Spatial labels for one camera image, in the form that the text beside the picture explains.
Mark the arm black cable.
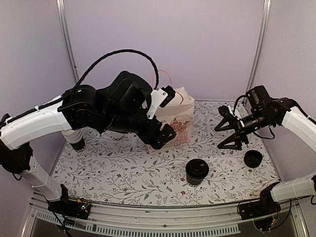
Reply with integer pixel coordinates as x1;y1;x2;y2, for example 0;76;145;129
73;49;159;92
233;95;276;140

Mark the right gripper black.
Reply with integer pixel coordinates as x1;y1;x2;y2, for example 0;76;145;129
215;110;274;151

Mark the right aluminium frame post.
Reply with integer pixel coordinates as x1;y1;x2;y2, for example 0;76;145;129
245;0;272;92

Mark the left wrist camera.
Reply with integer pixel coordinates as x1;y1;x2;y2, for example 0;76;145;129
142;85;175;119

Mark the aluminium frame post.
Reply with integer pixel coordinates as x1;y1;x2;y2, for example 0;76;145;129
245;0;272;92
56;0;79;83

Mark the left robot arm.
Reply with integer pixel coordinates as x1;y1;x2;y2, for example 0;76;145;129
0;71;176;214

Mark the stack of paper cups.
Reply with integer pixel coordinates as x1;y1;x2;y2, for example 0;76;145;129
61;129;85;153

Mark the left aluminium frame post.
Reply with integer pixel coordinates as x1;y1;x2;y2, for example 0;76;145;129
56;0;79;83

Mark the stack of black lids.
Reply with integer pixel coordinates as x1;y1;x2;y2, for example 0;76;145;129
244;150;263;168

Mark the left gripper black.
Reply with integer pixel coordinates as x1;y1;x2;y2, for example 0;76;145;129
102;109;178;150

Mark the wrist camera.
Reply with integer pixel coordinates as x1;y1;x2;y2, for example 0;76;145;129
142;85;175;119
218;105;239;121

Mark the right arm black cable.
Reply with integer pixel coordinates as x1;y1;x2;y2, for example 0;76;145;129
233;95;276;140

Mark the front aluminium rail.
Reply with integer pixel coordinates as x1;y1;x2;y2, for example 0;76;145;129
21;193;314;237

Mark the paper takeout bag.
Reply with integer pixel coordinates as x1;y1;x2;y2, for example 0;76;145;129
146;87;195;155

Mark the black plastic cup lid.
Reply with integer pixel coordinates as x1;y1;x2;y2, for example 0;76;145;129
186;158;209;177

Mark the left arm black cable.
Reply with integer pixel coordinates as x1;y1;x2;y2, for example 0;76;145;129
73;49;159;92

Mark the white cup holding straws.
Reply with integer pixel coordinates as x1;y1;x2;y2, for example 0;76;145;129
110;131;129;142

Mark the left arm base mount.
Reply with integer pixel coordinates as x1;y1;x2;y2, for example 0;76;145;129
46;198;91;220

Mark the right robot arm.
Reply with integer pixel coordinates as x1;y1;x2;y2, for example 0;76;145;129
215;85;316;216

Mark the black white paper cup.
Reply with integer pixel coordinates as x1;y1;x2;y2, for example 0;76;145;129
186;174;204;186

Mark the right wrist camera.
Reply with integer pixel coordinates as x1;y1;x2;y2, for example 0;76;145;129
218;105;239;121

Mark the floral table mat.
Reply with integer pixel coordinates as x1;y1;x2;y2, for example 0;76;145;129
52;101;279;206

